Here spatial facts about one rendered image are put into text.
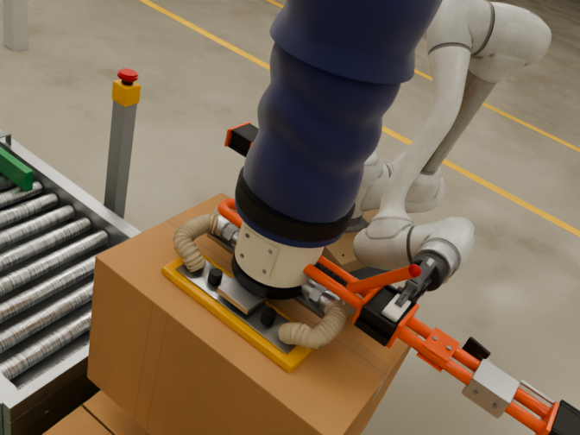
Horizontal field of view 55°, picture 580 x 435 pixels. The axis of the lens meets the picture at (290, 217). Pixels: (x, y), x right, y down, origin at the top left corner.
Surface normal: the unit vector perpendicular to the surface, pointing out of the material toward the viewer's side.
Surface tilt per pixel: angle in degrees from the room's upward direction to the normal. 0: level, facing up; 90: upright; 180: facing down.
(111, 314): 90
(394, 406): 0
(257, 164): 91
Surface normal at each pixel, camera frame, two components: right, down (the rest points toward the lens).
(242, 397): -0.55, 0.36
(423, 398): 0.26, -0.78
